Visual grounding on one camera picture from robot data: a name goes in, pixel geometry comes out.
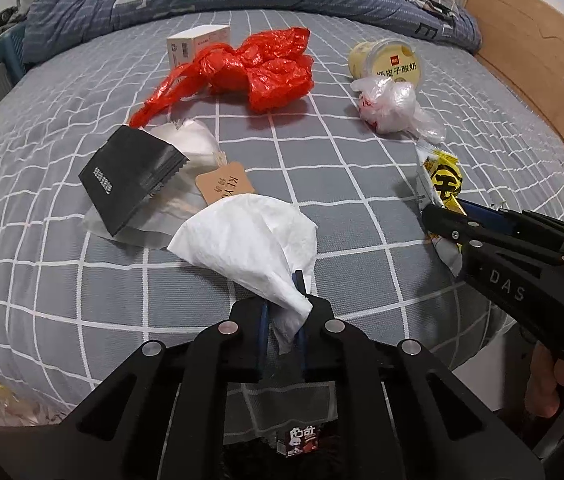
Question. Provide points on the person's right hand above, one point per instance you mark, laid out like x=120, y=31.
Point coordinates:
x=541, y=385

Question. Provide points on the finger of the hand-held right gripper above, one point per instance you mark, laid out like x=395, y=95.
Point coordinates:
x=491, y=216
x=466, y=232

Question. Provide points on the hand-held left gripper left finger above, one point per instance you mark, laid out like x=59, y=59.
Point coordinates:
x=263, y=345

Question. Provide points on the yellow snack wrapper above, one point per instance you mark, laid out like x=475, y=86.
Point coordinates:
x=444, y=180

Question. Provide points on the crumpled clear plastic bag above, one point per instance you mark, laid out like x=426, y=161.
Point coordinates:
x=391, y=105

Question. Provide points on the small printed snack packet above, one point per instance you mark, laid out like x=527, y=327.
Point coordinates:
x=297, y=442

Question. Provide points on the teal plastic crate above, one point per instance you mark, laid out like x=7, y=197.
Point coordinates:
x=9, y=50

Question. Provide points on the black trash bin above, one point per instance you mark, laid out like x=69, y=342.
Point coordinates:
x=252, y=462

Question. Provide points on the wooden headboard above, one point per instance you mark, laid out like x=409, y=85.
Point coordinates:
x=526, y=25

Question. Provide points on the brown paper tag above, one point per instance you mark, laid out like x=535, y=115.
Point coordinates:
x=222, y=185

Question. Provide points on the white paper tissue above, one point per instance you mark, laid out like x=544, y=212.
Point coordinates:
x=242, y=240

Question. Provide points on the black foil pouch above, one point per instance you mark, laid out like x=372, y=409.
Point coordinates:
x=127, y=175

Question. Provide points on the translucent white plastic bag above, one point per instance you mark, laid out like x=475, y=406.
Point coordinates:
x=189, y=135

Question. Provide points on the pale yellow yogurt cup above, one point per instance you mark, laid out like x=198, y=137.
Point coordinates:
x=391, y=60

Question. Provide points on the red plastic bag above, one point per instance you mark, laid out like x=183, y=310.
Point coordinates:
x=272, y=70

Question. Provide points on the grey checked bed sheet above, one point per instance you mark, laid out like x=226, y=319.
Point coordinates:
x=337, y=170

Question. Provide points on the small white cardboard box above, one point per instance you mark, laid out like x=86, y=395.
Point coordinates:
x=187, y=45

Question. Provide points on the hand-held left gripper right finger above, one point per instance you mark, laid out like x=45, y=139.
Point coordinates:
x=322, y=352

